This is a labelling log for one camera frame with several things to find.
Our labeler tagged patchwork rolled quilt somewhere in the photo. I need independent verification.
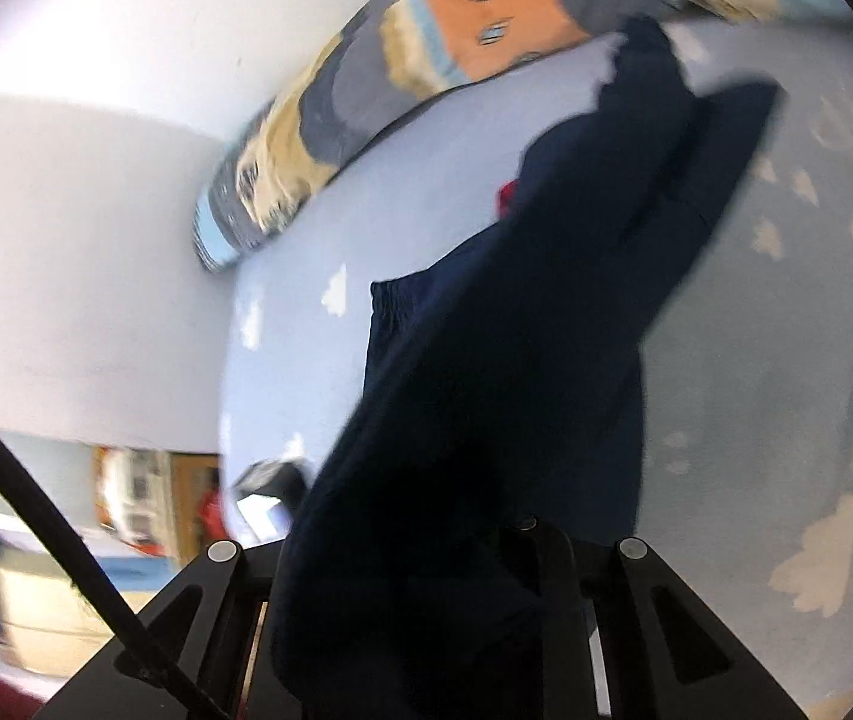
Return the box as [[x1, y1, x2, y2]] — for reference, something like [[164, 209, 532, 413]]
[[192, 0, 853, 271]]

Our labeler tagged navy blue garment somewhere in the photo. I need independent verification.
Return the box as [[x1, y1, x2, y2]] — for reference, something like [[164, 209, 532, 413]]
[[269, 18, 781, 718]]

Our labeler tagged light blue cloud bedsheet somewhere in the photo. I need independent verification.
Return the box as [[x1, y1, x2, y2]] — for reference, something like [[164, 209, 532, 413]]
[[220, 18, 853, 718]]

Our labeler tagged black cable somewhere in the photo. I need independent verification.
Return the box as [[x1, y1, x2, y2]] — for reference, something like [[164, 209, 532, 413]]
[[0, 388, 230, 720]]

